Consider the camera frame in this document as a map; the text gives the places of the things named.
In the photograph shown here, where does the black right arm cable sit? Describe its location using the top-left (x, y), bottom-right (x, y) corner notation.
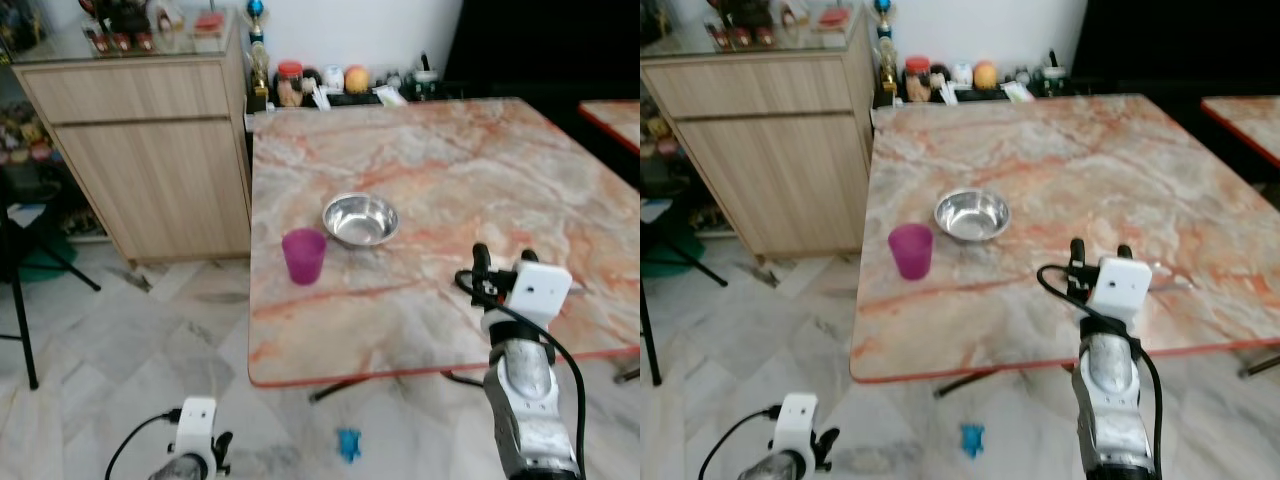
top-left (454, 268), bottom-right (588, 473)
top-left (1036, 263), bottom-right (1164, 473)

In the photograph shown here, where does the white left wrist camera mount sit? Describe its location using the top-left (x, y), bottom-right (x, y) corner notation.
top-left (173, 397), bottom-right (219, 463)
top-left (773, 392), bottom-right (821, 459)

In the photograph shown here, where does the marble top dining table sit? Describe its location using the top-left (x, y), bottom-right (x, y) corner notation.
top-left (849, 93), bottom-right (1280, 400)
top-left (246, 96), bottom-right (641, 404)

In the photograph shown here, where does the gold and blue trophy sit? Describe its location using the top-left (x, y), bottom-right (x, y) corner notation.
top-left (872, 0), bottom-right (899, 99)
top-left (246, 0), bottom-right (272, 102)

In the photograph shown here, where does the wooden cabinet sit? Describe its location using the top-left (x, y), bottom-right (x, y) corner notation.
top-left (9, 16), bottom-right (253, 267)
top-left (640, 10), bottom-right (883, 260)

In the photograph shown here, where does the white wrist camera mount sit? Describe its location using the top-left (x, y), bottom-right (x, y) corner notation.
top-left (503, 261), bottom-right (574, 332)
top-left (773, 392), bottom-right (821, 459)
top-left (173, 397), bottom-right (219, 463)
top-left (1088, 256), bottom-right (1154, 327)

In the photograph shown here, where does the purple plastic cup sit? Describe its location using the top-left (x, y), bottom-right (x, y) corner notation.
top-left (281, 228), bottom-right (328, 287)
top-left (888, 223), bottom-right (935, 282)

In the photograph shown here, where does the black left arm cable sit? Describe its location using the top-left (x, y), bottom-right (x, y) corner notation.
top-left (104, 408), bottom-right (183, 480)
top-left (697, 404), bottom-right (782, 480)

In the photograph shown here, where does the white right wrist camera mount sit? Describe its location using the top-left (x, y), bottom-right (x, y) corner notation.
top-left (503, 261), bottom-right (574, 332)
top-left (1088, 256), bottom-right (1154, 327)

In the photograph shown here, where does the dark figurine ornament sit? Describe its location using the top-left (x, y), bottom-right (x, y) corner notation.
top-left (704, 0), bottom-right (787, 48)
top-left (79, 0), bottom-right (161, 53)

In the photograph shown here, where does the stainless steel bowl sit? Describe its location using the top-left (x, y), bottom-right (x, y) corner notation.
top-left (321, 192), bottom-right (401, 249)
top-left (933, 187), bottom-right (1012, 244)

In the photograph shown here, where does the green basin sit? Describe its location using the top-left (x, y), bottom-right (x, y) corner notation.
top-left (18, 234), bottom-right (74, 284)
top-left (640, 234), bottom-right (707, 280)

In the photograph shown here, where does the black tripod stand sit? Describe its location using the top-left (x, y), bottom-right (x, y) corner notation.
top-left (0, 198), bottom-right (103, 392)
top-left (640, 255), bottom-right (731, 388)

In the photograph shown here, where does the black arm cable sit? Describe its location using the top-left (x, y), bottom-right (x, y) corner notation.
top-left (1036, 263), bottom-right (1164, 473)
top-left (104, 408), bottom-right (183, 480)
top-left (697, 404), bottom-right (782, 480)
top-left (454, 268), bottom-right (588, 473)

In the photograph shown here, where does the red lidded glass jar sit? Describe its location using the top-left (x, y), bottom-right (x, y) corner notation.
top-left (275, 61), bottom-right (306, 109)
top-left (903, 56), bottom-right (933, 105)

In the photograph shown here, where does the red edged marble side table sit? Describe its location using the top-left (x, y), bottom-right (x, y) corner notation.
top-left (577, 98), bottom-right (641, 157)
top-left (1199, 94), bottom-right (1280, 170)

